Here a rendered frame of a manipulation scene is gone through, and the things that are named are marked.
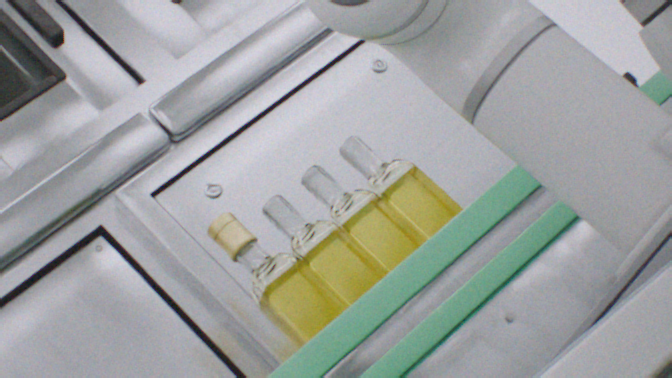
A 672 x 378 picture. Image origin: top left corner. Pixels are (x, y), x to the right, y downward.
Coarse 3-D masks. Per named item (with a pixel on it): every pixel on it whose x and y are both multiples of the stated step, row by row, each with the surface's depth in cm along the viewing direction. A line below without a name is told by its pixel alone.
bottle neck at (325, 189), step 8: (312, 168) 138; (320, 168) 138; (304, 176) 138; (312, 176) 138; (320, 176) 138; (328, 176) 138; (304, 184) 138; (312, 184) 138; (320, 184) 137; (328, 184) 137; (336, 184) 138; (312, 192) 138; (320, 192) 137; (328, 192) 137; (336, 192) 137; (344, 192) 137; (320, 200) 138; (328, 200) 137; (336, 200) 136; (328, 208) 137
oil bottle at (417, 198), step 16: (400, 160) 138; (384, 176) 137; (400, 176) 137; (416, 176) 137; (384, 192) 136; (400, 192) 136; (416, 192) 136; (432, 192) 137; (400, 208) 135; (416, 208) 135; (432, 208) 136; (448, 208) 136; (416, 224) 135; (432, 224) 135
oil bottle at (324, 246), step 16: (320, 224) 133; (336, 224) 133; (304, 240) 132; (320, 240) 132; (336, 240) 132; (352, 240) 133; (304, 256) 131; (320, 256) 131; (336, 256) 131; (352, 256) 132; (368, 256) 132; (320, 272) 131; (336, 272) 130; (352, 272) 131; (368, 272) 131; (384, 272) 131; (336, 288) 130; (352, 288) 130; (368, 288) 130
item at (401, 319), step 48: (528, 192) 125; (432, 240) 121; (480, 240) 122; (528, 240) 122; (384, 288) 118; (432, 288) 119; (480, 288) 119; (336, 336) 115; (384, 336) 116; (432, 336) 116
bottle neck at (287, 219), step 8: (272, 200) 135; (280, 200) 136; (264, 208) 136; (272, 208) 135; (280, 208) 135; (288, 208) 135; (272, 216) 135; (280, 216) 135; (288, 216) 135; (296, 216) 135; (280, 224) 135; (288, 224) 135; (296, 224) 134; (304, 224) 134; (288, 232) 135
